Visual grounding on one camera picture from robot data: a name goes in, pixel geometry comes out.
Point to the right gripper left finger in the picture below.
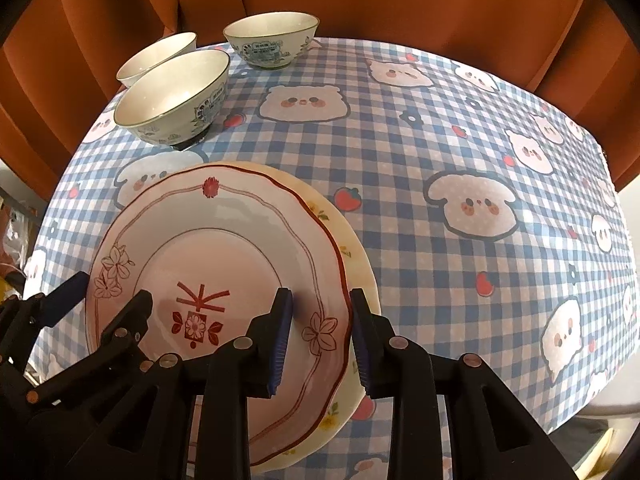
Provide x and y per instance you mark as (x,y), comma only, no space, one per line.
(190,420)

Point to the blue-patterned bowl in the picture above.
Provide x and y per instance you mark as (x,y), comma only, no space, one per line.
(273,39)
(178,100)

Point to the blue checkered bear tablecloth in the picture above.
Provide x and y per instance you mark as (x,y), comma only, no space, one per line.
(488,217)

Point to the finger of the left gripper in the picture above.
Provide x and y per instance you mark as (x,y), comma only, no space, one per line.
(119,342)
(48,310)

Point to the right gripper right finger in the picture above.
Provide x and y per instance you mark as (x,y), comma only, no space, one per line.
(451,408)

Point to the orange pleated curtain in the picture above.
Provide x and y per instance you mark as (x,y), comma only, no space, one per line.
(59,63)

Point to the round yellow floral plate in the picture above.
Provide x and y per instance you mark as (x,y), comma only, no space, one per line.
(314,252)

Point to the pink red-rimmed plate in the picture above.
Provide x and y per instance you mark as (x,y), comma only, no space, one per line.
(175,240)

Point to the white bowl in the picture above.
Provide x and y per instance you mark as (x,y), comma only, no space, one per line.
(155,54)

